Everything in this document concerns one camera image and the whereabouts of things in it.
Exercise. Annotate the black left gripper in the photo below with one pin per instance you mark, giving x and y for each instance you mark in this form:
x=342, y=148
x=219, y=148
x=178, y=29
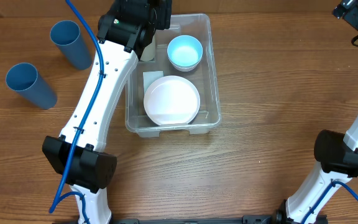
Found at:
x=164, y=14

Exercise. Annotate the beige cup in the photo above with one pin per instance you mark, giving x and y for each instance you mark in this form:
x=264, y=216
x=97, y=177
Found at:
x=149, y=52

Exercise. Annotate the light blue bowl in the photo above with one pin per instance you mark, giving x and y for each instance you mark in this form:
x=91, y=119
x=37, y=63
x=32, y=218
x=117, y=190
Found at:
x=185, y=50

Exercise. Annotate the pink plate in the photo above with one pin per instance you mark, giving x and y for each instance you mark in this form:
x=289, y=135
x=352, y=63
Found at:
x=172, y=100

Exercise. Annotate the dark blue cup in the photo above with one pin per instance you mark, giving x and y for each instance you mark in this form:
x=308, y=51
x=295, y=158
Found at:
x=66, y=35
x=26, y=80

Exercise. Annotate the dark blue cup front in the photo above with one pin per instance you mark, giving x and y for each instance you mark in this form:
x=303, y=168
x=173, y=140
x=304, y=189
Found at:
x=26, y=80

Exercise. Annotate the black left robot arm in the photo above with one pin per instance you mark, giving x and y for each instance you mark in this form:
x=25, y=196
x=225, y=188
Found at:
x=77, y=154

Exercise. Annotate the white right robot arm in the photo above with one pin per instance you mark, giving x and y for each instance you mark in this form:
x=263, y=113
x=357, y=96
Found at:
x=336, y=157

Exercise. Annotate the clear plastic storage bin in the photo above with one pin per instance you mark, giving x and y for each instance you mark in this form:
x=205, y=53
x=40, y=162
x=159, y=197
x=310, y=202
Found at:
x=203, y=77

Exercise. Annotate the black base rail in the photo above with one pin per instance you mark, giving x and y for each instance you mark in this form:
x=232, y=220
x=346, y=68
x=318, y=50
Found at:
x=246, y=219

